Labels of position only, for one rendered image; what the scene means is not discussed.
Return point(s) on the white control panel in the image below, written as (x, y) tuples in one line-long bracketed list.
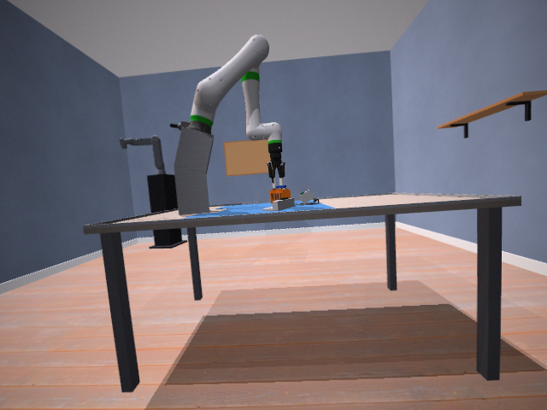
[(306, 197)]

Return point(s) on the blue flat mat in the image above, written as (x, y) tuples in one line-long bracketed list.
[(257, 209)]

